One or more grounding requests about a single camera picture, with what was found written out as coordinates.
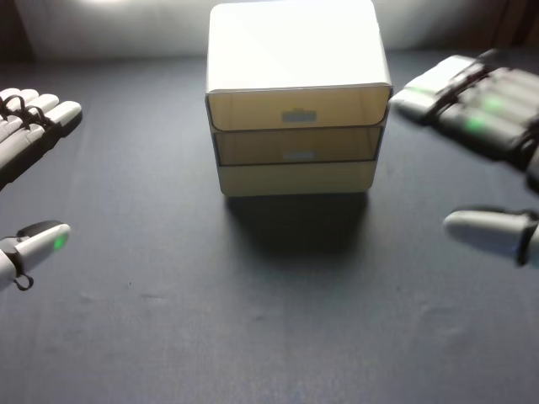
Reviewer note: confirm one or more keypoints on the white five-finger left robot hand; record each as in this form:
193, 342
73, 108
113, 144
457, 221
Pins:
42, 110

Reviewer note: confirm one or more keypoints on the white box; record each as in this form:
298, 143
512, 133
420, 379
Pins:
295, 46

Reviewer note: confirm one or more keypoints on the grey table cloth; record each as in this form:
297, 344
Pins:
269, 315

